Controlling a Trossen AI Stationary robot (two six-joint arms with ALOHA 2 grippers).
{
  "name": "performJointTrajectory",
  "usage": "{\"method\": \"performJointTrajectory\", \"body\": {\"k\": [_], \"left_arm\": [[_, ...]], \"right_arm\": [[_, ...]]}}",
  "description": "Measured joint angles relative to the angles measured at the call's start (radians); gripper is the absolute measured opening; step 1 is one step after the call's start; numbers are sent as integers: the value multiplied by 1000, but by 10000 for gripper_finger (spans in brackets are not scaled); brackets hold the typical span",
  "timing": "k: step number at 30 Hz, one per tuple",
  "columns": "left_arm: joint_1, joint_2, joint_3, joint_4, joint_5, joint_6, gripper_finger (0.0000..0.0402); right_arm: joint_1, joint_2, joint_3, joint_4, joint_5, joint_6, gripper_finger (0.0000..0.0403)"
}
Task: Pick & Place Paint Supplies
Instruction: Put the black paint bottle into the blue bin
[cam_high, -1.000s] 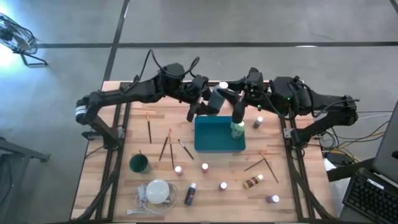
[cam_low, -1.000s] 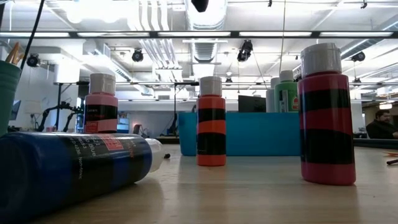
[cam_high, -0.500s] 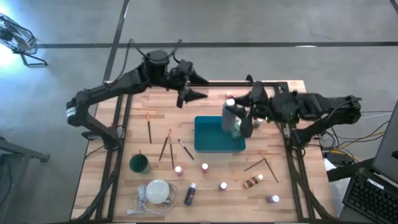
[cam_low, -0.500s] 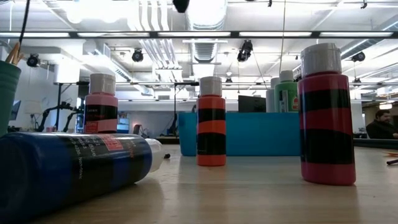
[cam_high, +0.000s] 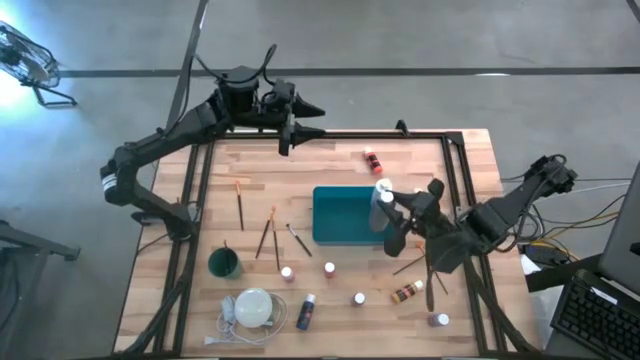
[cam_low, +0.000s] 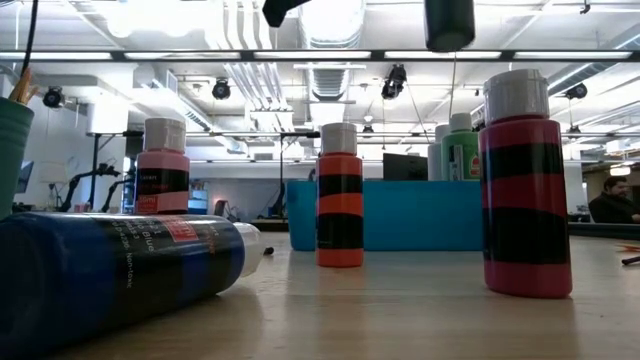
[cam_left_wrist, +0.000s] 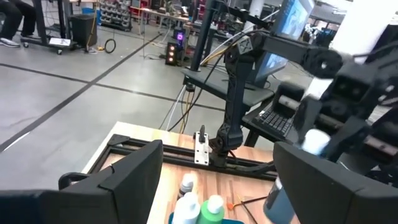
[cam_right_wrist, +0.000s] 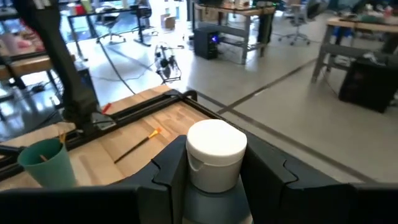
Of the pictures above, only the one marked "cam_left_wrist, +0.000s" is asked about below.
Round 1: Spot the dark thin paintbrush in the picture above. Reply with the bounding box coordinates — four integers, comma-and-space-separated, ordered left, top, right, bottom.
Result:
236, 193, 259, 224

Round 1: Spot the black storage box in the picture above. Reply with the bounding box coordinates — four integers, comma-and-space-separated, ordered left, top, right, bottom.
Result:
68, 14, 98, 50

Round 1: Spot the white cable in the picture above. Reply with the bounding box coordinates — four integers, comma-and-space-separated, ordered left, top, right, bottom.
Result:
166, 85, 188, 131

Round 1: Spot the black device with orange lights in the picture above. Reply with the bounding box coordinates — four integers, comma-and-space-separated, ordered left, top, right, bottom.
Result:
165, 42, 180, 66

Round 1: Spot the parts drawer cabinet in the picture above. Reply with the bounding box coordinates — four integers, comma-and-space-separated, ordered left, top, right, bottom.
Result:
99, 0, 131, 32

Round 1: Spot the silver mounting bracket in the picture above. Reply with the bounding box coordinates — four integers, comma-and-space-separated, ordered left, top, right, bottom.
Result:
193, 131, 210, 166

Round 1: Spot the black rolling desk frame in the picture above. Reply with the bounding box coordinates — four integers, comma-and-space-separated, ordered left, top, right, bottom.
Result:
20, 0, 77, 55

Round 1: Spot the grey laptop screen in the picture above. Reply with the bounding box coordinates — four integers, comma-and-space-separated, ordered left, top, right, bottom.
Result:
253, 0, 315, 88

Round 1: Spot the black side desk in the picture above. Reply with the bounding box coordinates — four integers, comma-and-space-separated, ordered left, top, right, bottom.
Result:
181, 66, 275, 108

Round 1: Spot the black device with purple light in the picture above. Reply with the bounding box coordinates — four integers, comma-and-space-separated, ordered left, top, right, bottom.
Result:
172, 27, 187, 43

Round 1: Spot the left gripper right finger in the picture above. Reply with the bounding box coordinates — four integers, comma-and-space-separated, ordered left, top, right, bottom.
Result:
272, 141, 398, 224

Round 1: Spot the person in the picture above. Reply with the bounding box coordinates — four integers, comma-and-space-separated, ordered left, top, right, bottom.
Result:
0, 0, 37, 48

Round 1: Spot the teal plastic bin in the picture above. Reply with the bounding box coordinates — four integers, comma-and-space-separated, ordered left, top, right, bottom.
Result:
169, 212, 246, 224

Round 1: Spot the black keyboard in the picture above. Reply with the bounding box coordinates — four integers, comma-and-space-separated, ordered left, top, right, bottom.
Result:
252, 105, 301, 138

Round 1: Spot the large white paint bottle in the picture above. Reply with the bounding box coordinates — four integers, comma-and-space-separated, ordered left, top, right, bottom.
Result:
172, 192, 201, 224

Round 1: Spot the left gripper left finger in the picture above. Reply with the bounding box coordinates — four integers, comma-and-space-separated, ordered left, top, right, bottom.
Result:
0, 139, 164, 224

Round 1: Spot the black vertical post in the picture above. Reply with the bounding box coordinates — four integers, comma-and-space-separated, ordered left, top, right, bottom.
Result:
189, 0, 219, 72

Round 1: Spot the paintbrush with orange tip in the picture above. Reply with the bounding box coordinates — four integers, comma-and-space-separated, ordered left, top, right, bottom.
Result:
226, 195, 269, 212

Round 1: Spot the black aluminium table frame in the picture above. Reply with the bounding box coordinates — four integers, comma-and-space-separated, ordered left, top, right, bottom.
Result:
81, 133, 279, 183

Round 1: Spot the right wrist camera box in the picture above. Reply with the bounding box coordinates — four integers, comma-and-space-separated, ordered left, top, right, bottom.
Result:
330, 62, 379, 104

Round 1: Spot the black clamp lever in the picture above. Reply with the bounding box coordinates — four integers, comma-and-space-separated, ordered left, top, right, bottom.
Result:
198, 124, 207, 144

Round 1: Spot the large green paint bottle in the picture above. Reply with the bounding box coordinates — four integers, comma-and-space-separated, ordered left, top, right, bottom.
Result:
195, 194, 226, 224

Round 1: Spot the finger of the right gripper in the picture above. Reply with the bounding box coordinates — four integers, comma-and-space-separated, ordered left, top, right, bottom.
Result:
326, 116, 371, 162
294, 95, 323, 144

